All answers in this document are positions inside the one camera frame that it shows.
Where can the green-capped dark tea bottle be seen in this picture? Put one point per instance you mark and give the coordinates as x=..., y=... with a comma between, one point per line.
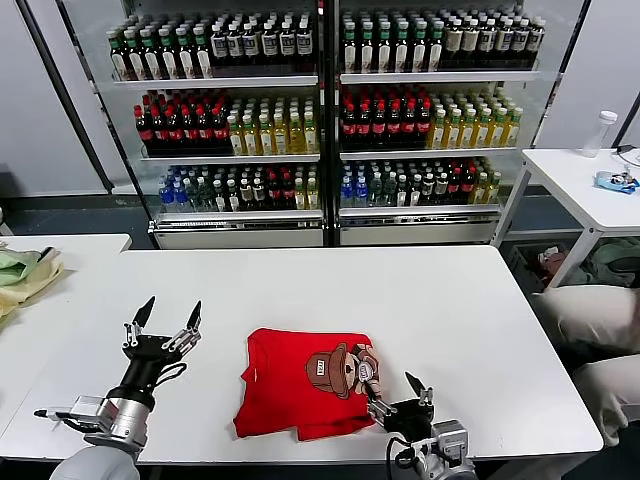
x=134, y=55
x=168, y=54
x=349, y=47
x=435, y=46
x=366, y=47
x=418, y=47
x=383, y=47
x=202, y=52
x=117, y=56
x=186, y=53
x=151, y=54
x=401, y=47

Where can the open glass fridge door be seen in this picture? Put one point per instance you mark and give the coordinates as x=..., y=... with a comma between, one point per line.
x=561, y=49
x=82, y=99

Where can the red t-shirt with bear print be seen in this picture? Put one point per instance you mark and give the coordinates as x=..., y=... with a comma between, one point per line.
x=280, y=370

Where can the small yellow juice bottle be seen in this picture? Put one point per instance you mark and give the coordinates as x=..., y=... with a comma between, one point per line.
x=312, y=193
x=493, y=188
x=298, y=194
x=480, y=189

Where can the dark bottle blue-white label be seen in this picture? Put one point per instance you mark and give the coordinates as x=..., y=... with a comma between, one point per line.
x=250, y=45
x=269, y=44
x=218, y=46
x=536, y=42
x=287, y=44
x=503, y=43
x=304, y=43
x=234, y=45
x=520, y=43

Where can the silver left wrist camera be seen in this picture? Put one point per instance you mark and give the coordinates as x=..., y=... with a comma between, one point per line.
x=87, y=412

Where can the black storage crate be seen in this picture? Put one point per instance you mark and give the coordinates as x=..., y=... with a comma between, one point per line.
x=521, y=261

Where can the small tea bottle white label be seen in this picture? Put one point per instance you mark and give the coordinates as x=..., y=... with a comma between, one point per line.
x=413, y=190
x=232, y=194
x=400, y=190
x=219, y=195

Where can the pale green garment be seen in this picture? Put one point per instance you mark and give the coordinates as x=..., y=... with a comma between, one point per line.
x=12, y=271

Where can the small dark bottle beige label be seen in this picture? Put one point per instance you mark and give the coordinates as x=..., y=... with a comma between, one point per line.
x=427, y=189
x=440, y=188
x=244, y=194
x=258, y=193

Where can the pale yellow garment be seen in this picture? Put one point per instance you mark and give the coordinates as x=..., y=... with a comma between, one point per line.
x=30, y=289

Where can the green cloth pile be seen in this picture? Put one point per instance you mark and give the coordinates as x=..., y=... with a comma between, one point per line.
x=615, y=260

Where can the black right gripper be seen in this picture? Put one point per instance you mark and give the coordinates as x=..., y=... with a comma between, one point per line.
x=410, y=422

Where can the blue snack packet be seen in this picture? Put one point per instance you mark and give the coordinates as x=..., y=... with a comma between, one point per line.
x=615, y=181

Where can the crumpled clothes in crate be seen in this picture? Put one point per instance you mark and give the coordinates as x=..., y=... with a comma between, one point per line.
x=550, y=260

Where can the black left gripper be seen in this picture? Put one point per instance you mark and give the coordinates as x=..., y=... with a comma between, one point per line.
x=147, y=365

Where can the beige trouser leg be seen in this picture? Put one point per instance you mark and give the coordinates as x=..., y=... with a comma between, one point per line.
x=612, y=400
x=590, y=317

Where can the glass beverage display fridge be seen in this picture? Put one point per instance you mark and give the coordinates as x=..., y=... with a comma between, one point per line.
x=223, y=224
x=424, y=221

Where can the blue-label water bottle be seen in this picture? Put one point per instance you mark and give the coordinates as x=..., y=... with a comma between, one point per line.
x=346, y=191
x=165, y=195
x=359, y=191
x=178, y=195

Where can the clear bottle white cap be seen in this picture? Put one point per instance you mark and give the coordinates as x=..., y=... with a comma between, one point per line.
x=597, y=136

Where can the clear green-label water bottle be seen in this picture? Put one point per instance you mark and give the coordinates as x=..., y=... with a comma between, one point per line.
x=191, y=194
x=373, y=190
x=387, y=189
x=204, y=194

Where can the tall dark bottle beige label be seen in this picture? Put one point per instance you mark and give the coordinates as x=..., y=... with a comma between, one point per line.
x=486, y=43
x=452, y=43
x=469, y=43

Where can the small red-capped cola bottle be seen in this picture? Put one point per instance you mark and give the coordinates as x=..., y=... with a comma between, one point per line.
x=453, y=186
x=271, y=191
x=286, y=191
x=467, y=185

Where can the white side table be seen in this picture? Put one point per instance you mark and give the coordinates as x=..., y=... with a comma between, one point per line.
x=565, y=174

